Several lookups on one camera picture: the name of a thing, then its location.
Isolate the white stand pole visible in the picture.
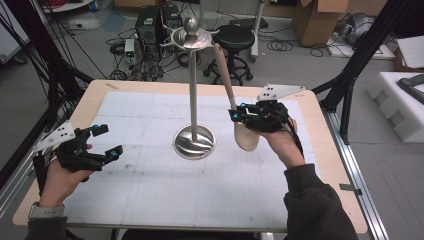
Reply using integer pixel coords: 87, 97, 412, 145
250, 0, 266, 63

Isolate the person's left hand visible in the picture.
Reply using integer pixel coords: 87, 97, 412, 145
38, 143, 95, 208

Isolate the beige ladle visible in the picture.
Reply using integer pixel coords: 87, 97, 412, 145
213, 43, 261, 153

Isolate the black gripper strap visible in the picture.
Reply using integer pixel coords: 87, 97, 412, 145
32, 152, 48, 197

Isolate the metal utensil stand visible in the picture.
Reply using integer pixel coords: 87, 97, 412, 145
159, 16, 222, 161

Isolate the grey rounded device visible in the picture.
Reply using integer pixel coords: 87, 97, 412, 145
334, 12, 376, 46

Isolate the grey wrist watch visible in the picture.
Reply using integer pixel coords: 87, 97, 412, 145
28, 201, 66, 221

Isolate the black computer tower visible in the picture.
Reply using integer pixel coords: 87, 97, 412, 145
161, 3, 184, 32
134, 5, 162, 46

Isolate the large cardboard box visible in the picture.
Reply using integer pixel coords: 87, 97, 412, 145
292, 0, 351, 48

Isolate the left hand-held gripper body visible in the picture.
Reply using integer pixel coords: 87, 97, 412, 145
32, 119, 108, 173

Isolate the dark curved part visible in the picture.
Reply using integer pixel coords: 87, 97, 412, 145
395, 73, 424, 106

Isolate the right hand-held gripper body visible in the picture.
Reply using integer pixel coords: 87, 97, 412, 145
244, 83, 306, 134

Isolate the person's right hand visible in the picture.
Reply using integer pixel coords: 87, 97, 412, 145
251, 116, 307, 170

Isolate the black metal frame strut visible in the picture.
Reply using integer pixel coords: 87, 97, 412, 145
311, 0, 416, 139

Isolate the black frame with cables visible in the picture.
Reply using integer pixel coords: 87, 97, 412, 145
0, 0, 96, 188

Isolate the black tape piece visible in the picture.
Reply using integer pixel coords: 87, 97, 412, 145
339, 183, 363, 196

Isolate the white box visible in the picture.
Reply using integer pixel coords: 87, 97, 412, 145
396, 34, 424, 69

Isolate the white device with green light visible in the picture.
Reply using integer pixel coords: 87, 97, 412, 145
124, 38, 136, 58

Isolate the white foam block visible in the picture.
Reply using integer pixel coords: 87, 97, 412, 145
365, 71, 424, 144

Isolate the aluminium rail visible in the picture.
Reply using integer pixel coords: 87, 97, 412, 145
321, 109, 390, 240
0, 129, 52, 218

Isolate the black coiled cable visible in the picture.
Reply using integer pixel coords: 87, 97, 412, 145
265, 34, 295, 53

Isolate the tangle of floor cables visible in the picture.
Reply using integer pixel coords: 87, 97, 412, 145
105, 28, 202, 83

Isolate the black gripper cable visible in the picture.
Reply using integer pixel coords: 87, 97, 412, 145
282, 111, 305, 158

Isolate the black round stool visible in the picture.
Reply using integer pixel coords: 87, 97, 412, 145
203, 24, 256, 87

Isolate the white grid mat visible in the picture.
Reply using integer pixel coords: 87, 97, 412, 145
63, 91, 321, 231

